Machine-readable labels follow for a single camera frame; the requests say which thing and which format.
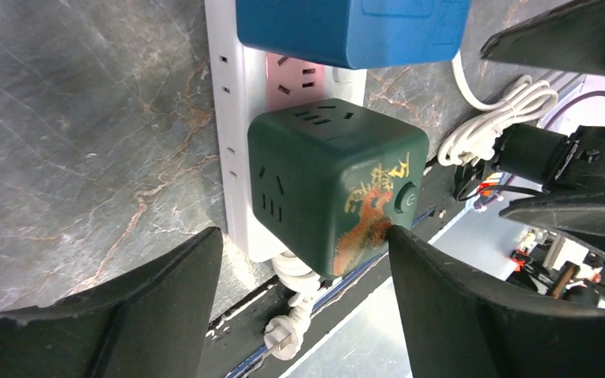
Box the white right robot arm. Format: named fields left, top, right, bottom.
left=481, top=1, right=605, bottom=241

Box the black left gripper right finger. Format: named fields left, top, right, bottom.
left=387, top=226, right=605, bottom=377

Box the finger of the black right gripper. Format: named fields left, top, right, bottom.
left=499, top=190, right=605, bottom=237
left=481, top=1, right=605, bottom=76

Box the dark green socket cube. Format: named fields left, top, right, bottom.
left=247, top=98, right=429, bottom=278

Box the white multicolour power strip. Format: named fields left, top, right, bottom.
left=205, top=0, right=366, bottom=262

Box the coiled white cable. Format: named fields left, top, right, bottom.
left=436, top=49, right=560, bottom=168

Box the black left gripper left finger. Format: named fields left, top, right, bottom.
left=0, top=227, right=223, bottom=377

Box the blue cube socket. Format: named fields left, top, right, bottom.
left=236, top=0, right=471, bottom=69

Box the white strip plug cable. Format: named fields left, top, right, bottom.
left=263, top=250, right=325, bottom=362

